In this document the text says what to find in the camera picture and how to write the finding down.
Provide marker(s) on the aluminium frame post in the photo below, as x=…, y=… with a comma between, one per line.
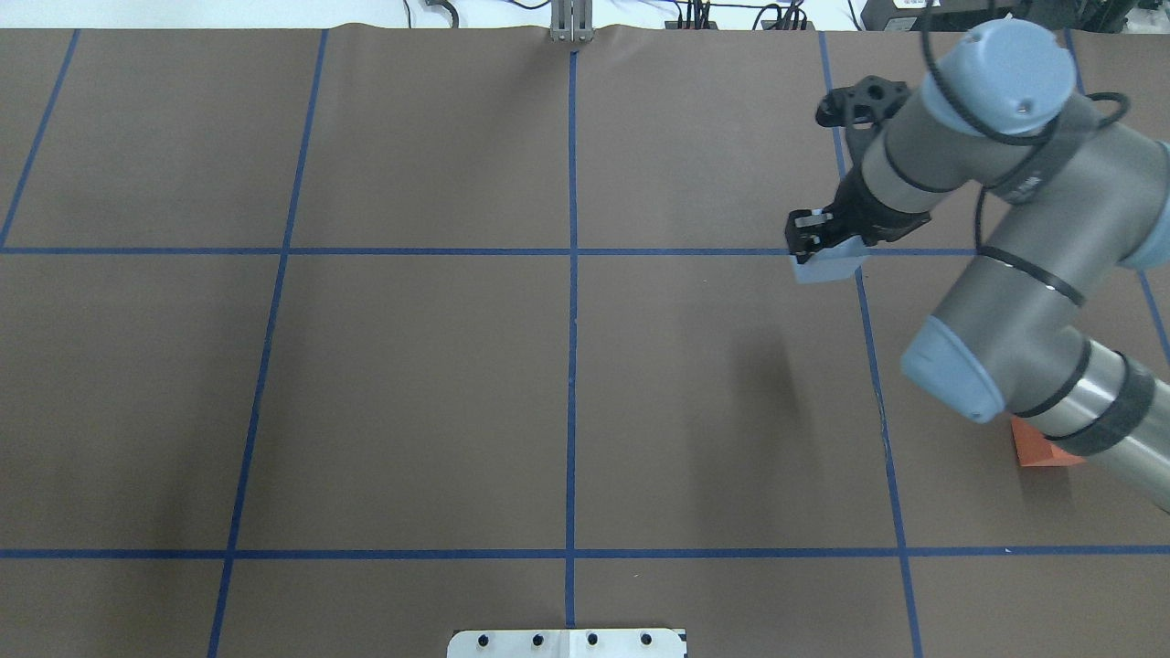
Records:
x=571, y=21

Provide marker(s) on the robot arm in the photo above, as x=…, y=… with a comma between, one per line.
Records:
x=1085, y=194

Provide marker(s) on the orange foam block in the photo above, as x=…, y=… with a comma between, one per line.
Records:
x=1034, y=450

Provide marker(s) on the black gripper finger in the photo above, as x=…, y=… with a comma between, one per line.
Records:
x=809, y=231

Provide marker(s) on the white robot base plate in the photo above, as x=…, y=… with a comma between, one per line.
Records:
x=603, y=642

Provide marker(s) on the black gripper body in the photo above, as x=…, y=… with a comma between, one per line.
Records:
x=866, y=213

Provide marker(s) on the light blue foam block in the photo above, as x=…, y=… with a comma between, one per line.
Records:
x=839, y=263

